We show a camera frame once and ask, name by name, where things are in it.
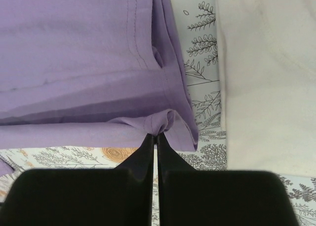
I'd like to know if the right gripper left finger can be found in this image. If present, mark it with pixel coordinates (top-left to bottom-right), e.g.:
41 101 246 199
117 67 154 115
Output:
0 135 155 226

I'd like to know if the floral table cloth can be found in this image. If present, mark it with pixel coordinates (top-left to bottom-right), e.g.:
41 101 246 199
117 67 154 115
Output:
0 0 316 226

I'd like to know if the folded white t shirt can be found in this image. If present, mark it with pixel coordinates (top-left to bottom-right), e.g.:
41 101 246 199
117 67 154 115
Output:
216 0 316 177

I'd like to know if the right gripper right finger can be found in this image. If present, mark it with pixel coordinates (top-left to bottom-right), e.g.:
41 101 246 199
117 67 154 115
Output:
157 134 298 226

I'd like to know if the purple t shirt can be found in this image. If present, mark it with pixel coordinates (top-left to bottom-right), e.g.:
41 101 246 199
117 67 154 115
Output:
0 0 200 179

